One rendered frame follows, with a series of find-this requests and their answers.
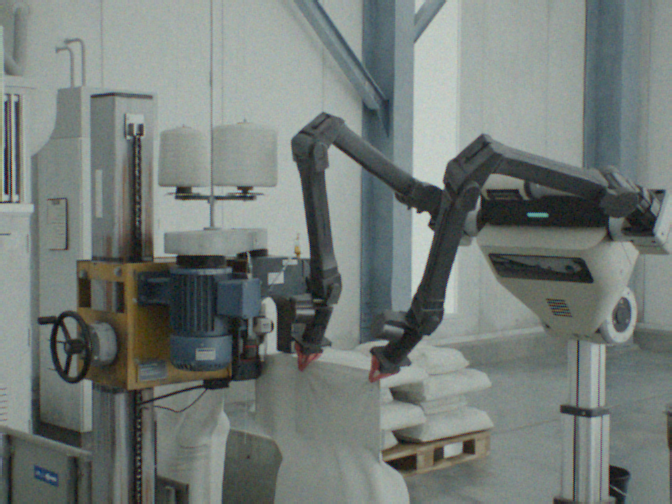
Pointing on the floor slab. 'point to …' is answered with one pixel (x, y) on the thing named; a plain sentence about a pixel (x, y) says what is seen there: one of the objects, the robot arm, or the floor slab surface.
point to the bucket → (618, 483)
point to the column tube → (115, 189)
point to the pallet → (420, 456)
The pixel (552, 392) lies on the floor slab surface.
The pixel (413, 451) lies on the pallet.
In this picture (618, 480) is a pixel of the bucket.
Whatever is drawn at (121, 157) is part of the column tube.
